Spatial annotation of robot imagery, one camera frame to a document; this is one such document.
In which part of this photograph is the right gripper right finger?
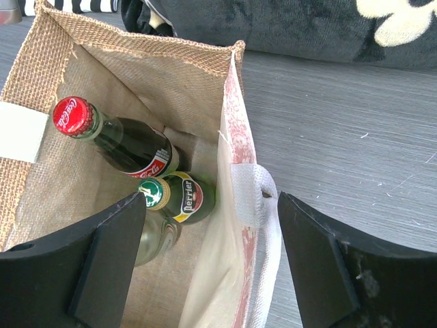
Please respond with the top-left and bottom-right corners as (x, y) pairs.
(278, 193), (436, 328)

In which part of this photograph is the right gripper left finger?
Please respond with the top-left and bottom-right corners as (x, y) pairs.
(1, 193), (146, 327)

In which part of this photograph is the clear soda bottle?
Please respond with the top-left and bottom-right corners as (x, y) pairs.
(135, 212), (182, 267)

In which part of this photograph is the brown jute canvas bag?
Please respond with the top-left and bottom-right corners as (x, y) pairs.
(1, 1), (281, 327)

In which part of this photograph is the green glass bottle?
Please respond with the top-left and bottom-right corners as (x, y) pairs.
(137, 171), (216, 225)

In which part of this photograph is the coca-cola glass bottle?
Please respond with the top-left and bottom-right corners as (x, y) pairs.
(52, 96), (188, 179)

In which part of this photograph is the black floral plush pillow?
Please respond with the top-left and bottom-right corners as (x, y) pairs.
(120, 0), (436, 68)

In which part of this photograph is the black white striped cloth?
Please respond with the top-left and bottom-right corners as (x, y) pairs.
(18, 0), (119, 16)

